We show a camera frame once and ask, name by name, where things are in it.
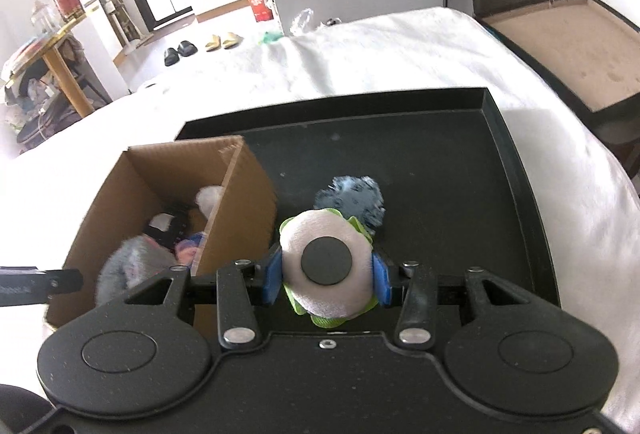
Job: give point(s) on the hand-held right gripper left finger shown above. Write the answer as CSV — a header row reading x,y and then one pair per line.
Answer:
x,y
274,274

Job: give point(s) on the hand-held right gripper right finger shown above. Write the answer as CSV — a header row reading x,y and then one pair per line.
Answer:
x,y
378,281

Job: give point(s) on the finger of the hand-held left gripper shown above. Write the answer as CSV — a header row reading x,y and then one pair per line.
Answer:
x,y
67,281

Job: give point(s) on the round white green plush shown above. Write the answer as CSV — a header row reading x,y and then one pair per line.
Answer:
x,y
325,294

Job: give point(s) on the fluffy blue-grey plush ball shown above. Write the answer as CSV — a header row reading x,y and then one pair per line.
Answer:
x,y
125,266

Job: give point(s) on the brown cardboard box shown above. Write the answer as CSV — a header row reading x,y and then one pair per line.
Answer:
x,y
245,204

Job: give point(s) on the blue tissue packet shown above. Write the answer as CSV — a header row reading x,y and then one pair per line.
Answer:
x,y
192,246

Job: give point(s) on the white fluffy cube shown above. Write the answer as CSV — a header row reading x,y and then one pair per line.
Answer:
x,y
209,199

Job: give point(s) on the black white fabric pouch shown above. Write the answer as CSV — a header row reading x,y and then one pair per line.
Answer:
x,y
170,224

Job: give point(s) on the black tray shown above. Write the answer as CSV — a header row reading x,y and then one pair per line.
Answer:
x,y
440,174

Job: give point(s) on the small blue patterned plush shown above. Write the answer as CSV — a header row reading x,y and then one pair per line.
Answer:
x,y
355,196

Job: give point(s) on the gold-legged table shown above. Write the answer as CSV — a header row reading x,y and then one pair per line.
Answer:
x,y
62,74

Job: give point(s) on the green crumpled bag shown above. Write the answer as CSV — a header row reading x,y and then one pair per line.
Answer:
x,y
271,38

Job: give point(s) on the black slipper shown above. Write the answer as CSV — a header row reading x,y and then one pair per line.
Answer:
x,y
188,48
171,57

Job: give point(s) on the clear plastic bag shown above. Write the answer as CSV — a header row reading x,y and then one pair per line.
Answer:
x,y
302,21

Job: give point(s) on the clear glass jar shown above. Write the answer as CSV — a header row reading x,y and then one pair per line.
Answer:
x,y
42,16

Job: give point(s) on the orange carton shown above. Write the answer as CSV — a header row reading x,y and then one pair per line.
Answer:
x,y
258,3

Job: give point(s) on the red gift box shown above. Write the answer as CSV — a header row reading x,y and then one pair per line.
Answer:
x,y
65,1

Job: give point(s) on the brown board shallow box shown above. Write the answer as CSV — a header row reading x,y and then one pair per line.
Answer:
x,y
565,54

